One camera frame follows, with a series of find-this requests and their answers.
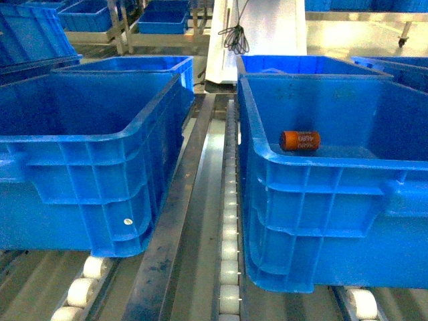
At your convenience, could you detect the blue crate behind left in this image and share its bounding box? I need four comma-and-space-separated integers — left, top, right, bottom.
53, 56, 194, 94

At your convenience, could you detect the black cable bundle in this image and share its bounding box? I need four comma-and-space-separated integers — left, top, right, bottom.
217, 0, 251, 56

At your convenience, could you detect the white machine column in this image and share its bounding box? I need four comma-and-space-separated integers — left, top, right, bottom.
205, 0, 307, 84

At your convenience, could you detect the blue crate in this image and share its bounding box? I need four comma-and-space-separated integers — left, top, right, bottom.
236, 55, 393, 80
1, 72, 193, 257
53, 56, 194, 94
238, 76, 427, 293

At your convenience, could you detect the orange cylindrical cap 4680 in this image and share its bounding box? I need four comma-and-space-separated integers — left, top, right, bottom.
280, 131, 321, 151

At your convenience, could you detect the stainless steel shelf rack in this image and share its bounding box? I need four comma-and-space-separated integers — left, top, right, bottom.
0, 90, 428, 321

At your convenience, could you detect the blue crate left front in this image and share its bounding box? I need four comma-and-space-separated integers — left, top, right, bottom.
1, 72, 193, 257

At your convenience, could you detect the blue crate right front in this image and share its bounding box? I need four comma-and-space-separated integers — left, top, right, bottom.
238, 76, 427, 293

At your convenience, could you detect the blue crate behind right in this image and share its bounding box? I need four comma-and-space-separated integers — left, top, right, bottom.
236, 55, 393, 80

